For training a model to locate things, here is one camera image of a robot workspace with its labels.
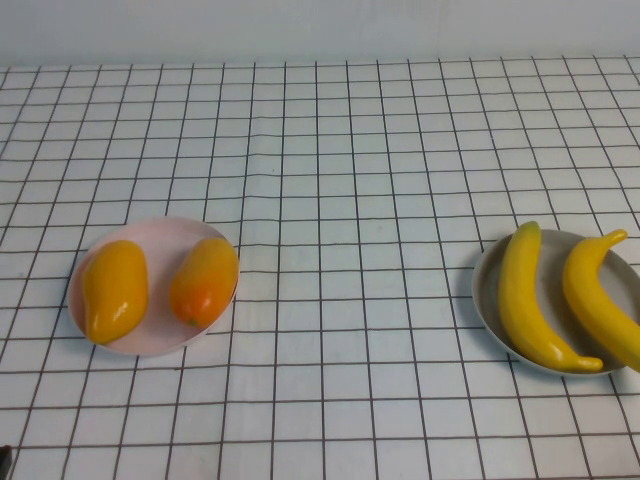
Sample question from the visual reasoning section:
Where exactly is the yellow banana with curved stem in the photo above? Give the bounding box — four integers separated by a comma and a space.
498, 220, 605, 374

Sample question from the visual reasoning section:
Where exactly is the plain yellow mango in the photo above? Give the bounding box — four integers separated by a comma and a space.
82, 239, 150, 345

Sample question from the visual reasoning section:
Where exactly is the pale pink round plate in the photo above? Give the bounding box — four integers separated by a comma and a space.
68, 215, 241, 357

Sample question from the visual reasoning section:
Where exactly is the yellow banana with straight stem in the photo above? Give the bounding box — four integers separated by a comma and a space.
562, 228, 640, 375

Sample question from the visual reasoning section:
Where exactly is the white black-grid tablecloth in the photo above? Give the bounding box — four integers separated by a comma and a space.
0, 55, 640, 480

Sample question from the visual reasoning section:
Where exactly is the grey round plate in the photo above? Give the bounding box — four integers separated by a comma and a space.
472, 228, 640, 379

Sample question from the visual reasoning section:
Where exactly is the yellow mango with orange blush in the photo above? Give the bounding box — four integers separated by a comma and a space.
169, 237, 240, 329

